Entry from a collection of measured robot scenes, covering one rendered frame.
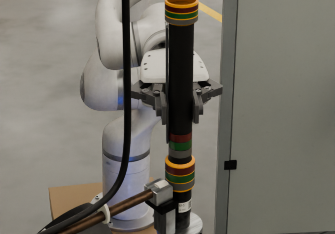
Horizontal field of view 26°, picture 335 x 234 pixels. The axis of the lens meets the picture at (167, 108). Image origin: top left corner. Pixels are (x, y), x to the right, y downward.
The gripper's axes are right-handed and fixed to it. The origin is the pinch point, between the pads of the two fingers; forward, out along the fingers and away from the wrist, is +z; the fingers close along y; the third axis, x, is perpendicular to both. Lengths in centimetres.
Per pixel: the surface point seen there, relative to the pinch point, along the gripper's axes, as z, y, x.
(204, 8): -479, -67, -166
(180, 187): 2.4, 0.0, -11.6
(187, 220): 1.3, -1.3, -18.3
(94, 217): 9.2, 12.1, -11.1
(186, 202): 1.7, -1.1, -14.8
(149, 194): 4.1, 4.5, -11.3
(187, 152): 1.6, -1.1, -6.3
